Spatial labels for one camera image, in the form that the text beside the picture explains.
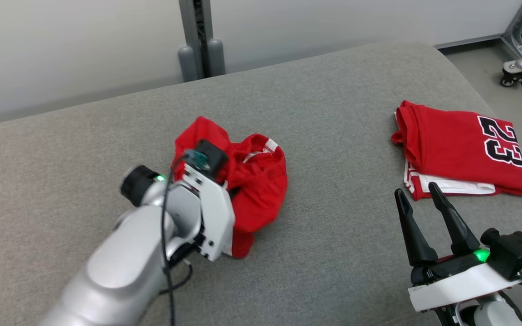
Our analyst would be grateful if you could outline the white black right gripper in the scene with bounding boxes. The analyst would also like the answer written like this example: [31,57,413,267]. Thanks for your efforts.
[394,182,522,313]

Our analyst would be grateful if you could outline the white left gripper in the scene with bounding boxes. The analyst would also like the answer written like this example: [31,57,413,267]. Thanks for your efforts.
[182,163,237,262]

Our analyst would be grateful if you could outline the red shorts with white band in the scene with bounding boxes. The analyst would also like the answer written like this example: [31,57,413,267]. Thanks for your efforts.
[173,116,289,259]

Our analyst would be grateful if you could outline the red white number 23 jersey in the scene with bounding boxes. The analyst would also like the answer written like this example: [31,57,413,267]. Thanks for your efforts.
[391,101,522,201]

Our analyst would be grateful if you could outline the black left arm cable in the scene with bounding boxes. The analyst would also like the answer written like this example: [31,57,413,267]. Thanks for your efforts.
[159,154,193,326]

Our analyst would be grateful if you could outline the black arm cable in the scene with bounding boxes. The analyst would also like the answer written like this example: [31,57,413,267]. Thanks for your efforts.
[159,154,193,326]
[497,292,522,326]

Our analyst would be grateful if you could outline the teal left camera connector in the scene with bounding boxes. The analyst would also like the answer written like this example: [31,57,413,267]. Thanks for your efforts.
[184,149,209,170]

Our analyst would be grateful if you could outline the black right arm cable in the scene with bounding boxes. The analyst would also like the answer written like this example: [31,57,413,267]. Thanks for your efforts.
[497,292,522,326]

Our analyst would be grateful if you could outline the grey upright post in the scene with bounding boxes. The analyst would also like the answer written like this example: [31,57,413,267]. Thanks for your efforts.
[177,0,226,83]

